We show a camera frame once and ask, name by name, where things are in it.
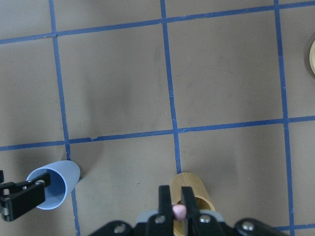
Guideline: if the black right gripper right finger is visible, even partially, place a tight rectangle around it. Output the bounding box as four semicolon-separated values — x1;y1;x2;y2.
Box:
181;186;286;236

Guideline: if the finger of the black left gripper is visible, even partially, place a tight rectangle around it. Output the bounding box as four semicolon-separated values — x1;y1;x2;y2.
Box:
0;173;51;221

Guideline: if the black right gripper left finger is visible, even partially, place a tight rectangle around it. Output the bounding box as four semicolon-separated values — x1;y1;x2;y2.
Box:
91;185;174;236

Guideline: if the pink chopstick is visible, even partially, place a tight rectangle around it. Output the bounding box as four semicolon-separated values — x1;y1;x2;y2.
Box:
172;204;187;221

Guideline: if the bamboo cylinder holder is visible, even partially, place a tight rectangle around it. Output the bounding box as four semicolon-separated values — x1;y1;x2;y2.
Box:
170;172;215;236

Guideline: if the light blue plastic cup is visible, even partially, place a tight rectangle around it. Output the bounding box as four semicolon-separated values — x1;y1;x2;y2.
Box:
27;160;81;210

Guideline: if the round wooden stand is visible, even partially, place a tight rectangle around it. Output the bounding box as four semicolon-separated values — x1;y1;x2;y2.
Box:
309;41;315;74

